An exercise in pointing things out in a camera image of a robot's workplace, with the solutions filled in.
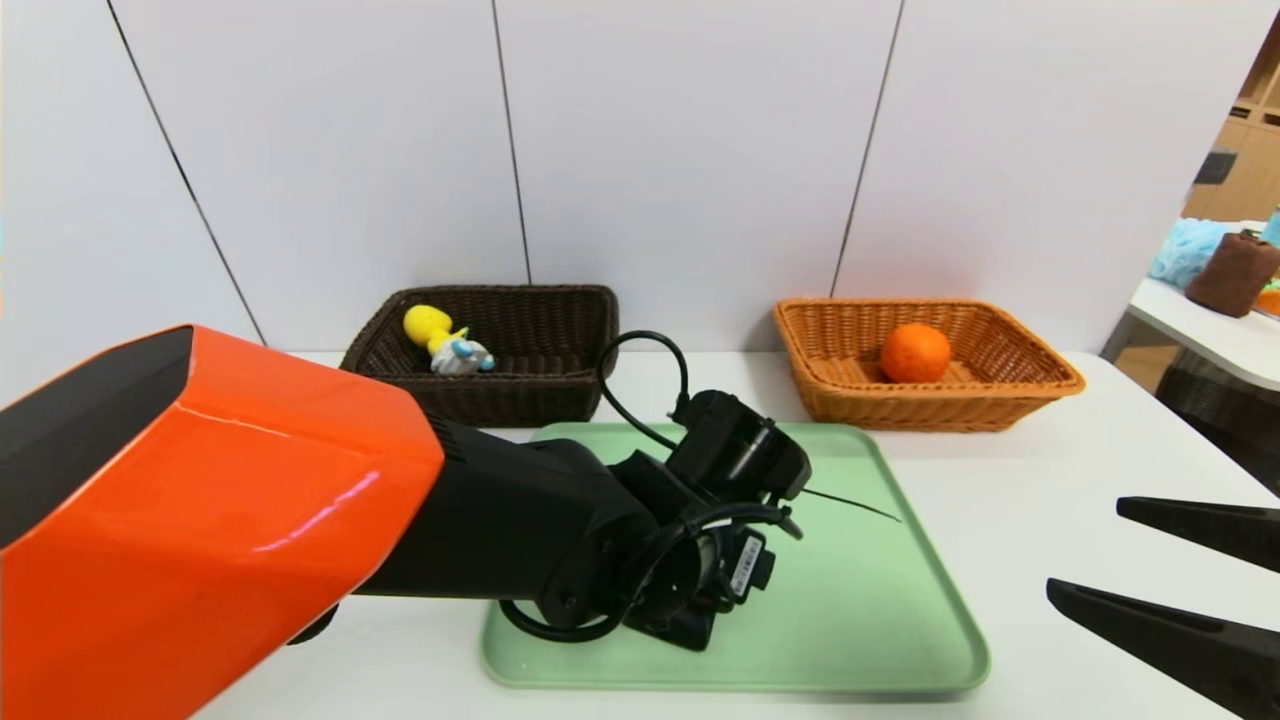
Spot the yellow duck toy car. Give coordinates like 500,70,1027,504
403,304,496,377

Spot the black glasses case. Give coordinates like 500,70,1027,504
625,600,717,653

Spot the orange fruit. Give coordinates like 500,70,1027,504
879,322,952,385

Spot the dark brown wicker basket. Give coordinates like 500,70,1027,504
340,284,621,429

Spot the orange wicker basket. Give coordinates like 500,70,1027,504
773,297,1087,433

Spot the light green plastic tray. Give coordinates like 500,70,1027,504
480,422,992,693

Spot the light blue cloth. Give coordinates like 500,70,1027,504
1148,218,1241,289

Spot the white side table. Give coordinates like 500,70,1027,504
1125,222,1280,393

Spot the dark grey woven bin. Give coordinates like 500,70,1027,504
1155,352,1280,496

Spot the brown cylindrical object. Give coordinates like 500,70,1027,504
1185,232,1280,319

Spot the light wooden cabinet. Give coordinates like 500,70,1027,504
1180,20,1280,226

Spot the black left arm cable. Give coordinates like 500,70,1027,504
497,329,806,644

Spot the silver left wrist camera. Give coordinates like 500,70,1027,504
665,389,813,504

